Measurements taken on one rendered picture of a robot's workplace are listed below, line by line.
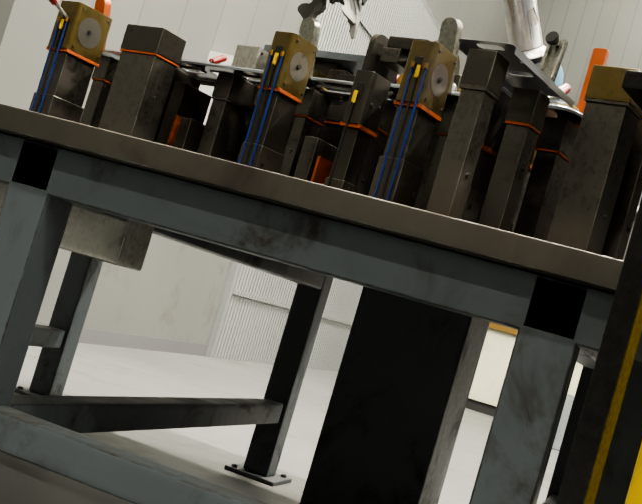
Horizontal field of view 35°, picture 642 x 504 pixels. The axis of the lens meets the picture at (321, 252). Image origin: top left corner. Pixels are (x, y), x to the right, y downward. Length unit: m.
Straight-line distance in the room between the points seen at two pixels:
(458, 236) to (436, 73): 0.55
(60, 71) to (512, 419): 1.50
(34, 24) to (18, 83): 0.24
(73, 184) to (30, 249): 0.13
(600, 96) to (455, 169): 0.33
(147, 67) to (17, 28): 1.91
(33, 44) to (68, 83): 1.78
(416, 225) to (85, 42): 1.33
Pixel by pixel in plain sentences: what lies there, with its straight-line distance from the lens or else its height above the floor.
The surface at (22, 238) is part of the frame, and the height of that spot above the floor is 0.50.
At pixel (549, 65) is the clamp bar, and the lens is 2.22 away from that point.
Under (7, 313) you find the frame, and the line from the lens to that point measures 1.70.
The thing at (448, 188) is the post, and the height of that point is 0.76.
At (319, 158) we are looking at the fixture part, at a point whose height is 0.83.
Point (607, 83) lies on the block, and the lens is 1.80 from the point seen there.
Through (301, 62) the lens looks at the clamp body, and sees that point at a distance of 2.11.
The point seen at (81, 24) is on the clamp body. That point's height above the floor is 1.01.
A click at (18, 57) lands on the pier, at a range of 4.24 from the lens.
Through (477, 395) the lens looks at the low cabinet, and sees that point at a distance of 9.98.
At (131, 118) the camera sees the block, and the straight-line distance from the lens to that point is 2.33.
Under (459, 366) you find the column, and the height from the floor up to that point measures 0.49.
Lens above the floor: 0.53
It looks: 3 degrees up
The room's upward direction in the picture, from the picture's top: 17 degrees clockwise
